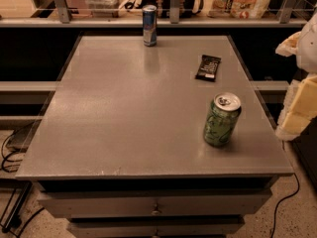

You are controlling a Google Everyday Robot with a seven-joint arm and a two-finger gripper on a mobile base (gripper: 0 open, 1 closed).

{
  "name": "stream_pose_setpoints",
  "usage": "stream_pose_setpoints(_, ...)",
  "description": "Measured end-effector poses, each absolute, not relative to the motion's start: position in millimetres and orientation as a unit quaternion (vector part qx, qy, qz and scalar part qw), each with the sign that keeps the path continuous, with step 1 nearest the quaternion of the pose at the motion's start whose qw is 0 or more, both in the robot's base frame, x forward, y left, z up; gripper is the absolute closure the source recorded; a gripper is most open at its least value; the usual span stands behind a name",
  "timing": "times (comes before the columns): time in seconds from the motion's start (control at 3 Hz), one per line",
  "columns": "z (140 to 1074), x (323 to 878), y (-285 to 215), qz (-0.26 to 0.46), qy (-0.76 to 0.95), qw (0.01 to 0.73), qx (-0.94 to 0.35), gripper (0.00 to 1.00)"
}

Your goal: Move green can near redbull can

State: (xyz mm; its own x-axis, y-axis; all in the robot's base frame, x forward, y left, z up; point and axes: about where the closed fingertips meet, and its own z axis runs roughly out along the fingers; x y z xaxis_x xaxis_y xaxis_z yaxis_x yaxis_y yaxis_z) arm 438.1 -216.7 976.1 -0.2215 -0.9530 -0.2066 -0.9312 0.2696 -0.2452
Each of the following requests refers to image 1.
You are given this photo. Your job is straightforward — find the colourful snack bag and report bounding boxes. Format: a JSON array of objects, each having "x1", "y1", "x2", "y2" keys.
[{"x1": 208, "y1": 0, "x2": 270, "y2": 19}]

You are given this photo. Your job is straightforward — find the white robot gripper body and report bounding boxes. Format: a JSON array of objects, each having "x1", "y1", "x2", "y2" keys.
[{"x1": 296, "y1": 14, "x2": 317, "y2": 73}]

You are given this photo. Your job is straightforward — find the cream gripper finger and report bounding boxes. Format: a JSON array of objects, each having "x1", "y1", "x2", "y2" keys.
[
  {"x1": 275, "y1": 75, "x2": 317, "y2": 141},
  {"x1": 275, "y1": 32, "x2": 301, "y2": 57}
]

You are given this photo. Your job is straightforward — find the metal drawer knob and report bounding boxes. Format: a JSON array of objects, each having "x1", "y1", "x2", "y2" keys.
[{"x1": 152, "y1": 205, "x2": 161, "y2": 216}]

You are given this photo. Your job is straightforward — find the black cable on right floor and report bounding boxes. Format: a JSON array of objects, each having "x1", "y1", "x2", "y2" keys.
[{"x1": 268, "y1": 141, "x2": 301, "y2": 238}]

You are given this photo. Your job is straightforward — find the green soda can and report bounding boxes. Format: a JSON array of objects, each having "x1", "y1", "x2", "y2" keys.
[{"x1": 204, "y1": 92, "x2": 242, "y2": 147}]

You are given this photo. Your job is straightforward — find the blue silver redbull can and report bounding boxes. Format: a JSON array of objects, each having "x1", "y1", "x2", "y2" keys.
[{"x1": 142, "y1": 5, "x2": 157, "y2": 47}]

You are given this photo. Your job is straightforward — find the black cables on left floor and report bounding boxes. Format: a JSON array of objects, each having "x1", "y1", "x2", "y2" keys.
[{"x1": 0, "y1": 122, "x2": 46, "y2": 238}]

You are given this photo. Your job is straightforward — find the grey upper drawer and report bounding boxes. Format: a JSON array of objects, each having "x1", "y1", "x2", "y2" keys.
[{"x1": 38, "y1": 189, "x2": 271, "y2": 218}]

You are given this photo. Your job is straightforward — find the grey lower drawer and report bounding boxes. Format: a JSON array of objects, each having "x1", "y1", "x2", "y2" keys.
[{"x1": 67, "y1": 216, "x2": 245, "y2": 238}]

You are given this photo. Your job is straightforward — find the grey drawer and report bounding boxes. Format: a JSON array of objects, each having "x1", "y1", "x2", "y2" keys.
[
  {"x1": 67, "y1": 216, "x2": 245, "y2": 238},
  {"x1": 38, "y1": 189, "x2": 271, "y2": 218}
]

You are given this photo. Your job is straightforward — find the black snack bar wrapper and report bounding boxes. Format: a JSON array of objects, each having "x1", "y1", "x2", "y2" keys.
[{"x1": 195, "y1": 55, "x2": 221, "y2": 81}]

